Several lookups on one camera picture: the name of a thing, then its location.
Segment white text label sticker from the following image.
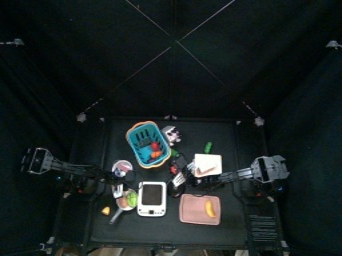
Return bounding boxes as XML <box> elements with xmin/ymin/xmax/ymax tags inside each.
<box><xmin>249</xmin><ymin>213</ymin><xmax>278</xmax><ymax>244</ymax></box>

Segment grey white toy animal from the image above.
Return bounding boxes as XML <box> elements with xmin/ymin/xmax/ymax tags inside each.
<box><xmin>160</xmin><ymin>125</ymin><xmax>183</xmax><ymax>147</ymax></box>

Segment thin white cord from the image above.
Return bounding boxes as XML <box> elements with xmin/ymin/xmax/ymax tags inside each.
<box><xmin>82</xmin><ymin>0</ymin><xmax>238</xmax><ymax>114</ymax></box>
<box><xmin>123</xmin><ymin>0</ymin><xmax>259</xmax><ymax>116</ymax></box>

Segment green toy leafy vegetable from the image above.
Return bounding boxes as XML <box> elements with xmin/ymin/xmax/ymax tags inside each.
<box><xmin>126</xmin><ymin>191</ymin><xmax>139</xmax><ymax>208</ymax></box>

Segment pink toy bowl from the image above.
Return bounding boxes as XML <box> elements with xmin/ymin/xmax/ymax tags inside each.
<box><xmin>110</xmin><ymin>159</ymin><xmax>135</xmax><ymax>177</ymax></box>

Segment white square plate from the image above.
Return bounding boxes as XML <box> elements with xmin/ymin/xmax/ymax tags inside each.
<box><xmin>193</xmin><ymin>153</ymin><xmax>223</xmax><ymax>178</ymax></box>

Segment pink cutting board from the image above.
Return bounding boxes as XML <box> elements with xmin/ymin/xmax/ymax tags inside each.
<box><xmin>178</xmin><ymin>193</ymin><xmax>223</xmax><ymax>227</ymax></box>

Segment yellow toy banana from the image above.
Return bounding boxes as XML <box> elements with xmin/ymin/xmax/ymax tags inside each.
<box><xmin>203</xmin><ymin>199</ymin><xmax>219</xmax><ymax>220</ymax></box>

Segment teal basket with orange rim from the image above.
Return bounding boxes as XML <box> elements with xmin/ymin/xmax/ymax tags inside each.
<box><xmin>124</xmin><ymin>120</ymin><xmax>174</xmax><ymax>170</ymax></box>

